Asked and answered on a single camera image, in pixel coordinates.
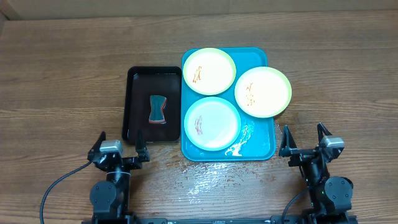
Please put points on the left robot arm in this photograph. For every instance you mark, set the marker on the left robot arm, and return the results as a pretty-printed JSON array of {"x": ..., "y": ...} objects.
[{"x": 110, "y": 198}]

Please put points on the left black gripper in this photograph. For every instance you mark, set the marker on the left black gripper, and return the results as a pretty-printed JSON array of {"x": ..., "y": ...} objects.
[{"x": 136, "y": 163}]

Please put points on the orange green scrub sponge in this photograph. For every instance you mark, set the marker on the orange green scrub sponge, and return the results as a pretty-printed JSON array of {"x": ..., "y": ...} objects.
[{"x": 157, "y": 105}]

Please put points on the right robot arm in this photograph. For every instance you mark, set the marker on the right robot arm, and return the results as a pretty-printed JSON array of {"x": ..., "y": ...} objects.
[{"x": 330, "y": 196}]

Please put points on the teal plastic tray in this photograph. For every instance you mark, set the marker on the teal plastic tray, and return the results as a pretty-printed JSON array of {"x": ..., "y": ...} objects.
[{"x": 256, "y": 137}]

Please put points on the yellow-green plate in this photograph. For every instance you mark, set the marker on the yellow-green plate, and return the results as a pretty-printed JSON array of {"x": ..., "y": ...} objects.
[
  {"x": 209, "y": 71},
  {"x": 263, "y": 92}
]

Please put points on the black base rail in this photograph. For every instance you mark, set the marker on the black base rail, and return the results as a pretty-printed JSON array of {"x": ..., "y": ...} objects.
[{"x": 217, "y": 221}]

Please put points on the light blue plate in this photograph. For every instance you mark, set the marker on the light blue plate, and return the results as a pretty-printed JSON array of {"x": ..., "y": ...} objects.
[{"x": 212, "y": 123}]

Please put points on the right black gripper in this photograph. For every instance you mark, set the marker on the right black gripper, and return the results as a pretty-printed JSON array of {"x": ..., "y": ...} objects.
[{"x": 288, "y": 147}]

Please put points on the black rectangular tray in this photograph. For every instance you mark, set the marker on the black rectangular tray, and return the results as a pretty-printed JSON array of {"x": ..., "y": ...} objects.
[{"x": 142, "y": 82}]

